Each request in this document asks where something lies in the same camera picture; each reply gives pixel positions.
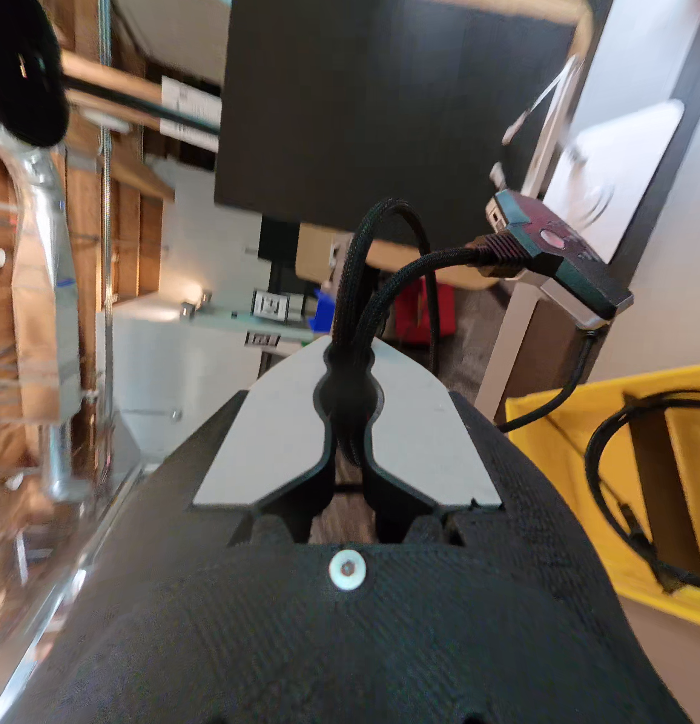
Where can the blue plastic bin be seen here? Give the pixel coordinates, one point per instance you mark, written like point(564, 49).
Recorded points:
point(324, 311)

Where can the white stand base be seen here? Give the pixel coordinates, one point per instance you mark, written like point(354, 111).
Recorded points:
point(638, 158)

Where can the white paper sign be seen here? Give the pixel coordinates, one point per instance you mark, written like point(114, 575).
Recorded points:
point(189, 110)

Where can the silver ventilation duct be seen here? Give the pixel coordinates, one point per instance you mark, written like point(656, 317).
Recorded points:
point(44, 283)

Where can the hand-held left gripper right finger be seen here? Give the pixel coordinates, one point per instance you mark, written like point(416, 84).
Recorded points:
point(429, 447)

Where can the red storage bin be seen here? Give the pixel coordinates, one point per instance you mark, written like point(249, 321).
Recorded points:
point(418, 317)

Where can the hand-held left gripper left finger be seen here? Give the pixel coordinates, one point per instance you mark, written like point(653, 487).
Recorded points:
point(265, 447)

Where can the silver edged usb hub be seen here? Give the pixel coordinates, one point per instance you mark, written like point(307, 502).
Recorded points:
point(559, 266)

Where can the dark rounded object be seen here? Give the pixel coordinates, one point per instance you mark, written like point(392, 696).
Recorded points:
point(22, 73)

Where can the yellow plastic bin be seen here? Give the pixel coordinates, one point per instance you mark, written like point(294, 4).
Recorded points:
point(553, 447)

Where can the small printed tag card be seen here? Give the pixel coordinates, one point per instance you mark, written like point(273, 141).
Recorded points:
point(271, 305)

